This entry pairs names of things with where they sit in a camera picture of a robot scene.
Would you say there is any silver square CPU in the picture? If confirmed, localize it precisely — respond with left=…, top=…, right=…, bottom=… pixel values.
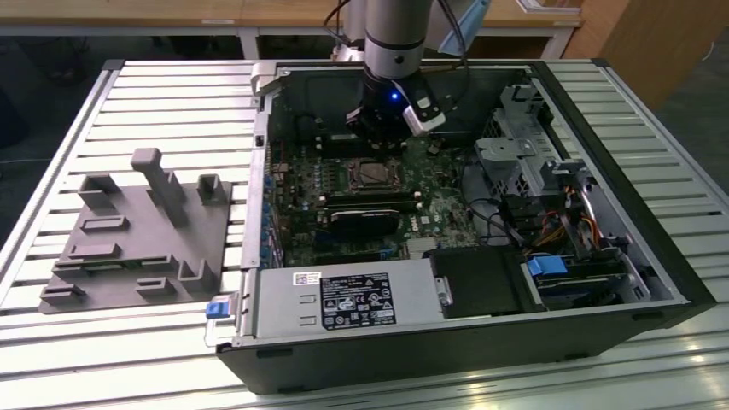
left=360, top=163, right=396, bottom=185

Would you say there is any CPU socket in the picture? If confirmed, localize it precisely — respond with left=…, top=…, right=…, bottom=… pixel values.
left=343, top=158, right=410, bottom=192

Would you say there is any black RAM stick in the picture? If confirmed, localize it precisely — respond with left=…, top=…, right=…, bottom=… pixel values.
left=326, top=199, right=418, bottom=211

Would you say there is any black graphics card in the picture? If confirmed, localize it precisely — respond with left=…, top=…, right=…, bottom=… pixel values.
left=326, top=207, right=404, bottom=237

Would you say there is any green motherboard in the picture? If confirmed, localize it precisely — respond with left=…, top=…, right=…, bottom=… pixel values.
left=263, top=136, right=498, bottom=268

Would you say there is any grey metal drive cage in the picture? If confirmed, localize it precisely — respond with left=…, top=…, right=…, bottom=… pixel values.
left=472, top=83, right=595, bottom=198

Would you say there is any small silver heat sink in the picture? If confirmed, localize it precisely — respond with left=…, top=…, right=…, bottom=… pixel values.
left=406, top=238, right=439, bottom=258

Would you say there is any black plastic shroud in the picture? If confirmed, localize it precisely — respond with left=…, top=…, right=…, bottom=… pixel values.
left=426, top=246, right=544, bottom=320

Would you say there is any blue disk carrier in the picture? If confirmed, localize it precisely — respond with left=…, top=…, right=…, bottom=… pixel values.
left=526, top=254, right=572, bottom=279

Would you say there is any grey power supply unit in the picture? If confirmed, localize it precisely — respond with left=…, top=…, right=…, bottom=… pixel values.
left=249, top=258, right=451, bottom=339

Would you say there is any grey parts rack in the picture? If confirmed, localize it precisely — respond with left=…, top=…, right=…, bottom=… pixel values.
left=37, top=147, right=237, bottom=316

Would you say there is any wooden cabinet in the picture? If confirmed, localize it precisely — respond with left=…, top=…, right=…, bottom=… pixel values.
left=562, top=0, right=729, bottom=110

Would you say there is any black open PC case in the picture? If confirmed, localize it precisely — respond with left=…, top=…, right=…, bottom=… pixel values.
left=215, top=58, right=718, bottom=396

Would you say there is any white rimmed wrist camera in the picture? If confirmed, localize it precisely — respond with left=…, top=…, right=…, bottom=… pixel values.
left=400, top=79, right=448, bottom=138

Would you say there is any black cable bundle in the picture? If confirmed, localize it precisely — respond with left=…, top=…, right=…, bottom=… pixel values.
left=466, top=195, right=535, bottom=249

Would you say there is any orange yellow wire bundle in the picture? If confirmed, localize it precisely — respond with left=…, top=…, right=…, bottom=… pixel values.
left=535, top=208, right=604, bottom=254

